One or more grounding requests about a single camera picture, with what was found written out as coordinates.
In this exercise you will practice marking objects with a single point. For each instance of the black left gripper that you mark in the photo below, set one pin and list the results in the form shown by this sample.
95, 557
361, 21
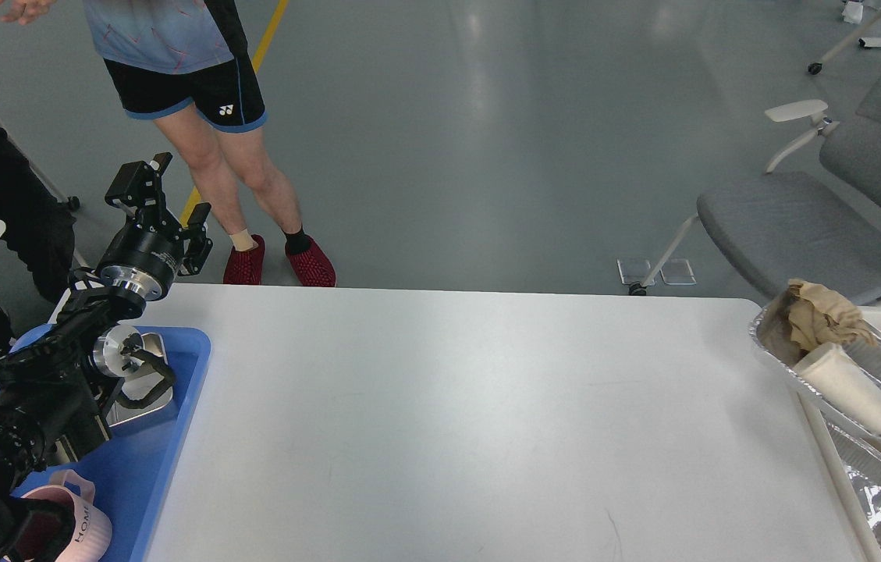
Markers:
152, 249

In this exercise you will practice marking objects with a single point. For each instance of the aluminium foil tray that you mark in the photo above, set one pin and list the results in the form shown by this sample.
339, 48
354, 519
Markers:
770, 331

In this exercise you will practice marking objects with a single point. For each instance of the white paper cup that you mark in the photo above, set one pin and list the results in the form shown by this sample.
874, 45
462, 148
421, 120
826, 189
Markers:
843, 384

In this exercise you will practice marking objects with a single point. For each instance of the brown paper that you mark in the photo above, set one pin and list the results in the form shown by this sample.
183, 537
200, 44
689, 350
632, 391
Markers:
820, 315

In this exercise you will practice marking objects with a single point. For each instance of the stainless steel tray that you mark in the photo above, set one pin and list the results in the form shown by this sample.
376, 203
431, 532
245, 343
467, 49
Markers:
141, 384

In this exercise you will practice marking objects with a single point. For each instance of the pink ribbed mug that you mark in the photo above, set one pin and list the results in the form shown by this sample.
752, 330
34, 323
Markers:
64, 525

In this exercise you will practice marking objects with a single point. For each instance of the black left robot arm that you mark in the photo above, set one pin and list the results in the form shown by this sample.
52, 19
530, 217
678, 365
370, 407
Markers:
56, 392

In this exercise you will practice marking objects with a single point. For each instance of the foil tray in bin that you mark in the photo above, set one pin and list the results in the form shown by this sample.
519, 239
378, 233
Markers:
862, 464

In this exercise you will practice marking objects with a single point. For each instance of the standing person in shorts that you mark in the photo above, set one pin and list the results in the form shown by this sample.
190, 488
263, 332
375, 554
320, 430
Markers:
185, 66

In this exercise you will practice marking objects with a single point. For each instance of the grey office chair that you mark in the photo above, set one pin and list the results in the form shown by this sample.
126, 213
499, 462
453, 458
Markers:
784, 225

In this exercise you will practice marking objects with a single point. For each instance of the blue plastic bin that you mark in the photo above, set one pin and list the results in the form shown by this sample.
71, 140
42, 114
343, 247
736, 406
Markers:
132, 472

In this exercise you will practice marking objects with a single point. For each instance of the distant white chair base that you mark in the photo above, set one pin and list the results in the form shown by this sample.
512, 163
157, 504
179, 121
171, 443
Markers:
854, 35

